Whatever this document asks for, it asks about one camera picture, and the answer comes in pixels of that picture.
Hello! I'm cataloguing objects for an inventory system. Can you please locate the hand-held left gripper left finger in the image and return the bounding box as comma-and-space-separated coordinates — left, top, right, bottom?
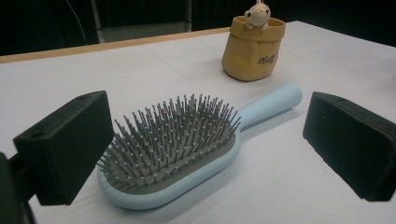
12, 90, 115, 206

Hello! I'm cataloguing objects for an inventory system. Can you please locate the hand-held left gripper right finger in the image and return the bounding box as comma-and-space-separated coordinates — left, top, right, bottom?
302, 91, 396, 203

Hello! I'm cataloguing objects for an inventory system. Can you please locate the small wooden cup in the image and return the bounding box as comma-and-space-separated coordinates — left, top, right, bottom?
220, 15, 287, 82

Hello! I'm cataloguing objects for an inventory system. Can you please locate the light blue hairbrush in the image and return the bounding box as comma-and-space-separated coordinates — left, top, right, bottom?
96, 81, 304, 211

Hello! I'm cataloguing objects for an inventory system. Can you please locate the small cream animal figurine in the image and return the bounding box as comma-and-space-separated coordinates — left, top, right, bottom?
243, 0, 272, 32

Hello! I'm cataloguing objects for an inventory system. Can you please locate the white table sheet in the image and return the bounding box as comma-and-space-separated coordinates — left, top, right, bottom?
0, 20, 396, 224

